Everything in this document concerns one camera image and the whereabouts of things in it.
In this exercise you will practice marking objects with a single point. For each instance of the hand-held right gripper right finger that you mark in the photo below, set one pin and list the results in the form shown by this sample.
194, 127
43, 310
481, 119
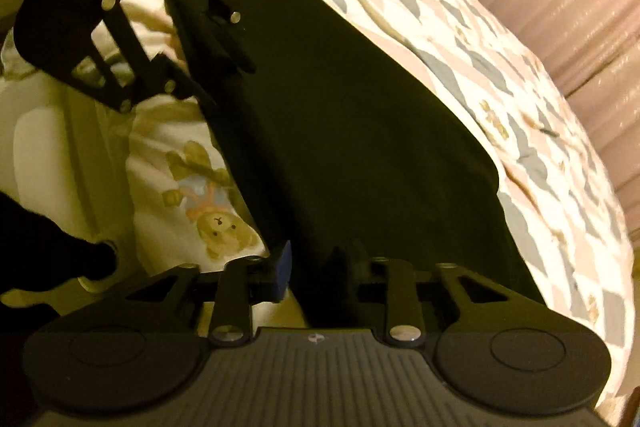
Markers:
401, 294

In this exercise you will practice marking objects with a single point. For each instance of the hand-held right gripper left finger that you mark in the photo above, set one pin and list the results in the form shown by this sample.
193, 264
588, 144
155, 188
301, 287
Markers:
282, 271

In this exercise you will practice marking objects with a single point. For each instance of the black garment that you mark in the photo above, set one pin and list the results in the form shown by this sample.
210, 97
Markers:
350, 132

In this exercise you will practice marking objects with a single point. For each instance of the checked bear print quilt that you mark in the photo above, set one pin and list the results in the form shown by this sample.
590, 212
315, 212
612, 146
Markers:
450, 32

